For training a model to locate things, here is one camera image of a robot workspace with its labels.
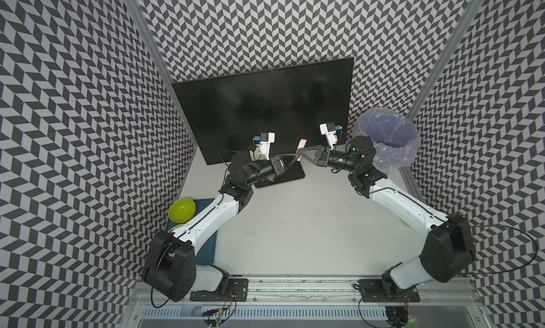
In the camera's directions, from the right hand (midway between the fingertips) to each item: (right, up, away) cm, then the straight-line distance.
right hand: (298, 156), depth 68 cm
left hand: (0, -1, 0) cm, 1 cm away
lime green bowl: (-49, -23, +23) cm, 59 cm away
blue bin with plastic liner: (+45, +9, +26) cm, 53 cm away
